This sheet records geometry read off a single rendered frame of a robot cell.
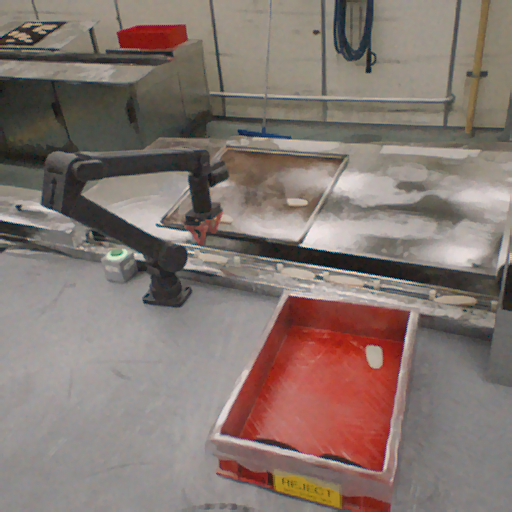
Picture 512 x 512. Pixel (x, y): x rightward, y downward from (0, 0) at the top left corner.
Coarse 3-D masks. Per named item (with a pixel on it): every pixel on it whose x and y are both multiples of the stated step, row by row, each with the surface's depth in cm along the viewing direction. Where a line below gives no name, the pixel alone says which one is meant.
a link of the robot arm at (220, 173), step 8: (200, 160) 144; (208, 160) 146; (216, 160) 154; (200, 168) 145; (208, 168) 147; (216, 168) 153; (224, 168) 155; (216, 176) 152; (224, 176) 155; (216, 184) 154
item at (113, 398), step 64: (0, 256) 183; (0, 320) 151; (64, 320) 148; (128, 320) 145; (192, 320) 143; (256, 320) 140; (0, 384) 129; (64, 384) 127; (128, 384) 125; (192, 384) 122; (448, 384) 116; (0, 448) 113; (64, 448) 111; (128, 448) 109; (192, 448) 108; (448, 448) 103
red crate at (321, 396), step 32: (288, 352) 128; (320, 352) 127; (352, 352) 126; (384, 352) 126; (288, 384) 119; (320, 384) 118; (352, 384) 118; (384, 384) 117; (256, 416) 112; (288, 416) 112; (320, 416) 111; (352, 416) 110; (384, 416) 110; (320, 448) 104; (352, 448) 104; (384, 448) 103; (256, 480) 99
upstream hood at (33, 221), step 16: (0, 192) 204; (0, 208) 192; (16, 208) 190; (32, 208) 190; (0, 224) 185; (16, 224) 181; (32, 224) 179; (48, 224) 178; (64, 224) 177; (80, 224) 176; (48, 240) 179; (64, 240) 175; (80, 240) 177
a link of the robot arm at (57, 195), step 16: (48, 160) 118; (64, 160) 115; (80, 160) 116; (48, 176) 117; (64, 176) 114; (48, 192) 118; (64, 192) 115; (80, 192) 118; (48, 208) 118; (64, 208) 116; (80, 208) 120; (96, 208) 124; (96, 224) 125; (112, 224) 128; (128, 224) 132; (128, 240) 133; (144, 240) 137; (160, 240) 141; (144, 256) 148; (160, 256) 141; (176, 256) 145; (176, 272) 146
